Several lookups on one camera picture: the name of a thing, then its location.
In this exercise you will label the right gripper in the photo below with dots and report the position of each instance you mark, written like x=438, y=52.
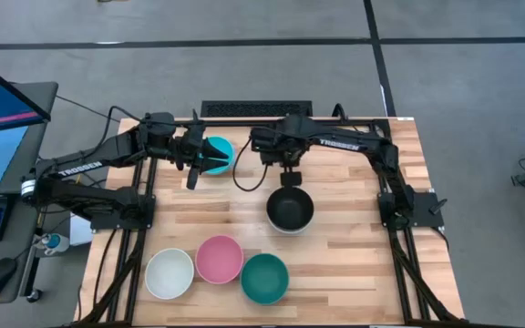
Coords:
x=290, y=143

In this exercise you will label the turquoise bowl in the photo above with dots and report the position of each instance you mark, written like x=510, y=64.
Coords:
x=223, y=145

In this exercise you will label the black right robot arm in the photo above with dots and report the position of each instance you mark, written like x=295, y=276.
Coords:
x=340, y=139

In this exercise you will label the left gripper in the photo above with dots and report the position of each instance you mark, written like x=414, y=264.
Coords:
x=189, y=141

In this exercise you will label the dark green bowl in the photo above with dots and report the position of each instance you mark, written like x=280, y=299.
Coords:
x=264, y=279

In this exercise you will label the dark grey desk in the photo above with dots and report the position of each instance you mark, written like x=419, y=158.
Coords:
x=34, y=105

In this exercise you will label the black aluminium table frame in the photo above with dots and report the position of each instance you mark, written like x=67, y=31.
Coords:
x=235, y=122

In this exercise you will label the black bowl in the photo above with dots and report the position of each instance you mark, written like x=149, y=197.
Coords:
x=290, y=209

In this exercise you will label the black floor vent grille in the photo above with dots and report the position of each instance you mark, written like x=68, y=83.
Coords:
x=255, y=108

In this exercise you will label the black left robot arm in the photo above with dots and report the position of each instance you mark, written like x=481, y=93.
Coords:
x=116, y=148

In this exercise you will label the pink bowl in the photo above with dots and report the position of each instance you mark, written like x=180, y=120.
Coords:
x=219, y=259

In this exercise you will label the white box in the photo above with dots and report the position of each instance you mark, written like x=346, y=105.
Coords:
x=80, y=230

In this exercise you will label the pale cream bowl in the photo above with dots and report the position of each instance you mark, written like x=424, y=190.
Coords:
x=169, y=273

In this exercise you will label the black caster wheel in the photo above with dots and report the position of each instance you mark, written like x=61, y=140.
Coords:
x=33, y=296

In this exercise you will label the black computer monitor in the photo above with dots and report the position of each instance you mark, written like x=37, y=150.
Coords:
x=3, y=100

